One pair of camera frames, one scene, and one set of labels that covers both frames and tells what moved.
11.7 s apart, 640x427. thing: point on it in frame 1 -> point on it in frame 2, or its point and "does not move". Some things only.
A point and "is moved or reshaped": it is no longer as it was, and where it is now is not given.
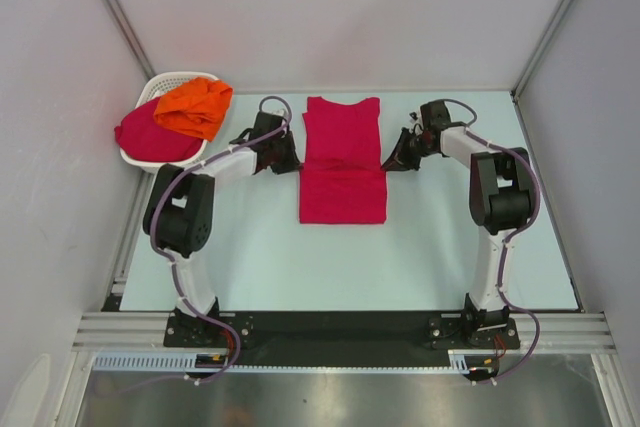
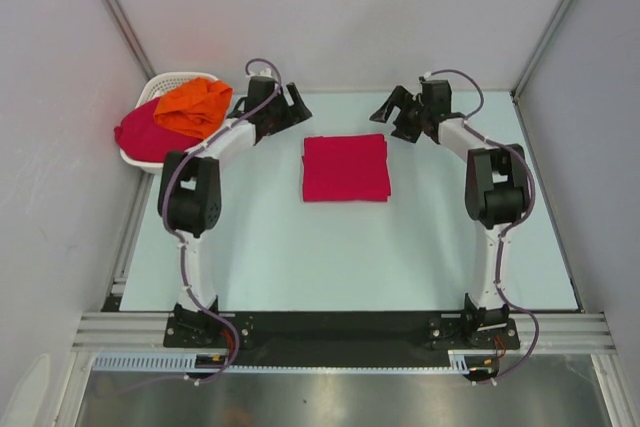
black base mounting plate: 341,338 does not move
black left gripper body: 283,158 -> 279,112
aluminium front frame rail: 140,331 does not move
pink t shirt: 342,180 is moved or reshaped
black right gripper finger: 399,158 -> 400,98
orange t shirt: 198,106 does not move
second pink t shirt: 141,136 does not move
